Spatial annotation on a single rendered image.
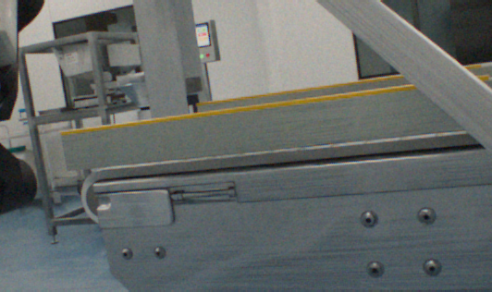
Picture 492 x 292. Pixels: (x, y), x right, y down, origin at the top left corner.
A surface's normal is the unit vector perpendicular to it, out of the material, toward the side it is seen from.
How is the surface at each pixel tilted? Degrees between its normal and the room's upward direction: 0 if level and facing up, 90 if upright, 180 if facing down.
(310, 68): 90
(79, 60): 90
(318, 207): 90
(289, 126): 90
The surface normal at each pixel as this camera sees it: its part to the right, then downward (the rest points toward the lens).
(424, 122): -0.36, 0.15
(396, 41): -0.81, 0.12
